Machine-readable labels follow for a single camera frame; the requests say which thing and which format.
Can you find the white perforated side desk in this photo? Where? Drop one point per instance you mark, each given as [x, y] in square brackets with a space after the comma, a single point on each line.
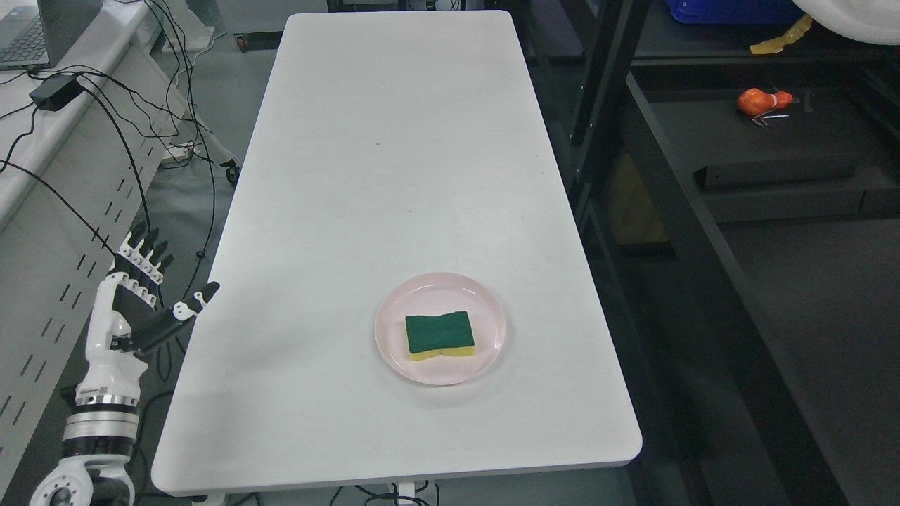
[71, 190]

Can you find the grey laptop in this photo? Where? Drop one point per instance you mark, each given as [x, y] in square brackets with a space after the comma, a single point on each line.
[37, 34]

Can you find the black metal shelf rack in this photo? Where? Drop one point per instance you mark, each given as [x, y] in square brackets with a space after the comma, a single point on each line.
[748, 266]

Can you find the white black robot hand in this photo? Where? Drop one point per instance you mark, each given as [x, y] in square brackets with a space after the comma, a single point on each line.
[127, 322]

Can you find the green yellow sponge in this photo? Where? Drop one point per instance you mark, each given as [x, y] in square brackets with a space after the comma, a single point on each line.
[429, 336]

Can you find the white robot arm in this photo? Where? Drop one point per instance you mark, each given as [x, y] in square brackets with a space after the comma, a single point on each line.
[98, 440]

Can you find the white power strip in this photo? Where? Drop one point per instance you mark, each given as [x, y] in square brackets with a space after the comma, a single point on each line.
[177, 154]

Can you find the blue plastic bin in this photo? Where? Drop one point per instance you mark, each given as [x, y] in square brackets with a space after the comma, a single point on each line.
[734, 12]

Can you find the yellow tape piece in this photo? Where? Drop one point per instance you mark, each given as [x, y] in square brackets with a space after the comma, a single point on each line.
[777, 44]

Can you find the pink round plate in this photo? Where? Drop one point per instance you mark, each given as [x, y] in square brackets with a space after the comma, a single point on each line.
[436, 294]

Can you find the black power adapter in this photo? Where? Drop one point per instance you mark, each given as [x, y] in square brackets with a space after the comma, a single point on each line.
[55, 92]

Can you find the orange toy object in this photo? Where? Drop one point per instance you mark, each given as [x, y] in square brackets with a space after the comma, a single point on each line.
[756, 102]

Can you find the white table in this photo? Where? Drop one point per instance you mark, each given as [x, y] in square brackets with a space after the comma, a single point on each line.
[390, 144]

